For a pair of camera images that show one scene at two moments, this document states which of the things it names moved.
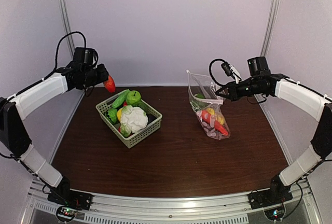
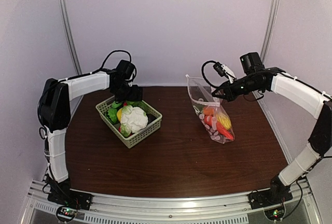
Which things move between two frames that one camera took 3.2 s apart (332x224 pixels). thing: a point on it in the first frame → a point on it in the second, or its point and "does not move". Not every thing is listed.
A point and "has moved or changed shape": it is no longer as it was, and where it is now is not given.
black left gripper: [104, 74] → [135, 96]
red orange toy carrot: [208, 118] has moved or changed shape
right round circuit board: [275, 213] does not move
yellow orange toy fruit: [120, 113] does not move
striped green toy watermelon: [111, 115] does not move
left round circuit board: [66, 213] does not move
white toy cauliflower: [133, 120] does not move
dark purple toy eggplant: [151, 117] does not move
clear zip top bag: [207, 105] has moved or changed shape
